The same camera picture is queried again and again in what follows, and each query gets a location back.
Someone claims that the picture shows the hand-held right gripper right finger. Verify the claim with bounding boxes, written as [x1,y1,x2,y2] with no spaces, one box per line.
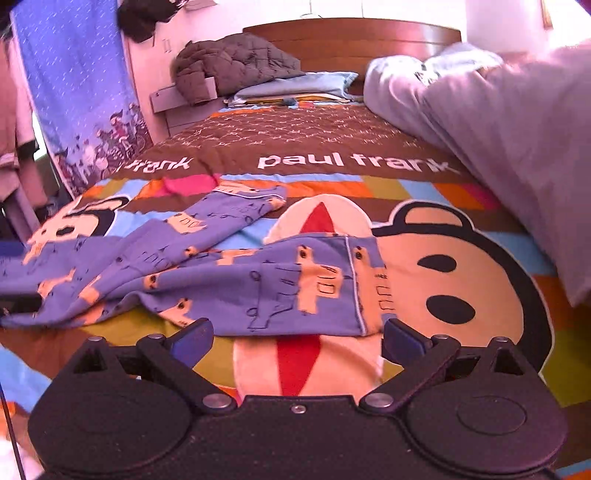
[359,318,533,414]

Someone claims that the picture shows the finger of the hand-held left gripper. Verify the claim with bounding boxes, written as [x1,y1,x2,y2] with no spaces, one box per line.
[0,294,43,316]

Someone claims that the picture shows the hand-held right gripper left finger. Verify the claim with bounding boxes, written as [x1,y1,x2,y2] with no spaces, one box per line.
[69,318,237,414]

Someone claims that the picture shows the blue patterned pants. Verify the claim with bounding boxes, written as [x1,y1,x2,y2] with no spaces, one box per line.
[0,181,391,339]

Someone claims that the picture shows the colourful cartoon printed blanket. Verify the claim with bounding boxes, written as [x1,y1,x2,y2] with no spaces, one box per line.
[0,104,591,480]

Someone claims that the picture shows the hanging clothes in wardrobe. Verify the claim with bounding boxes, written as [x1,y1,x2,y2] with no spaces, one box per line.
[0,37,38,206]

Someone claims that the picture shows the blue printed curtain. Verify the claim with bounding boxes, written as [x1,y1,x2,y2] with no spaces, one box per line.
[10,0,154,199]

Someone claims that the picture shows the pale grey comforter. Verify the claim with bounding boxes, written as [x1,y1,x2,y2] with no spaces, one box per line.
[363,41,591,308]

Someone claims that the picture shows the light blue pillow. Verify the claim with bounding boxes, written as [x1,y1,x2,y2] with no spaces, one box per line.
[233,71,360,105]

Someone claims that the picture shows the brown quilted jacket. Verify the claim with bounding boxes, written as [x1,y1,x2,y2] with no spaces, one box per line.
[174,32,306,105]

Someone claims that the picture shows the wooden headboard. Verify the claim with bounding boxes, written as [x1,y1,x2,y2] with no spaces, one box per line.
[242,18,462,95]

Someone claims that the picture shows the dark hanging garment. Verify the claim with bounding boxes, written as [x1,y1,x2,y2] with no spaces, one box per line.
[116,0,195,45]

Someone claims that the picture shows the thin black cable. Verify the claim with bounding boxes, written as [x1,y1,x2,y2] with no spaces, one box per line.
[0,383,25,480]

